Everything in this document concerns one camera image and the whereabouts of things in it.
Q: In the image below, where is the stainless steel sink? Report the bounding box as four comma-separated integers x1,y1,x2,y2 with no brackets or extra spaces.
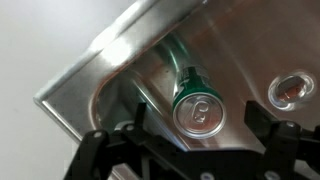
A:
33,0,320,180

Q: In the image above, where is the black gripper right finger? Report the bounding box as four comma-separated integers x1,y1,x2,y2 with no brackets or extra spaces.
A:
243,99,320,180

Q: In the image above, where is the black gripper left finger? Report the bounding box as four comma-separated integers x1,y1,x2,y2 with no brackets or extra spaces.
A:
63,101,188,180

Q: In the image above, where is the green soda can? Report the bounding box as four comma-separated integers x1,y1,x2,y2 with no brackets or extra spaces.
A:
171,64,228,140

